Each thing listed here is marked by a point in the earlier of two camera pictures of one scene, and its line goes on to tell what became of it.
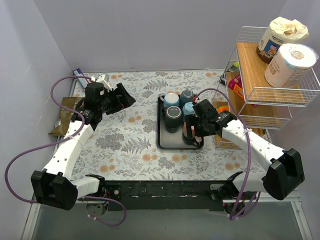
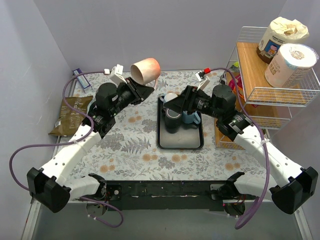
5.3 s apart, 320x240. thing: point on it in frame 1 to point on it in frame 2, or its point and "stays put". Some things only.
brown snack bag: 65,115 stays put
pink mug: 185,132 to 146,70
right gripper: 194,124 to 188,97
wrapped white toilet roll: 291,65 stays put
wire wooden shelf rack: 244,93 stays put
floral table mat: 123,147 stays put
